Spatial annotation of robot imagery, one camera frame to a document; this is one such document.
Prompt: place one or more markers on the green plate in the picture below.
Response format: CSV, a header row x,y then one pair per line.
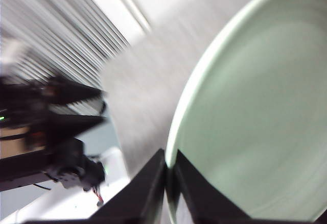
x,y
255,94

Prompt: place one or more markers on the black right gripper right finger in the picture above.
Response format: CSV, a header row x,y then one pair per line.
x,y
201,198

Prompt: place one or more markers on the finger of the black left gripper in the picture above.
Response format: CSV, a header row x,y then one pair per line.
x,y
69,125
71,91

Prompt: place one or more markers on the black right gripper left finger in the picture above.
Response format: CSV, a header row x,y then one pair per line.
x,y
135,201

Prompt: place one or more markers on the grey white striped panel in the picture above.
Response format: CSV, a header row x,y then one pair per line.
x,y
64,30

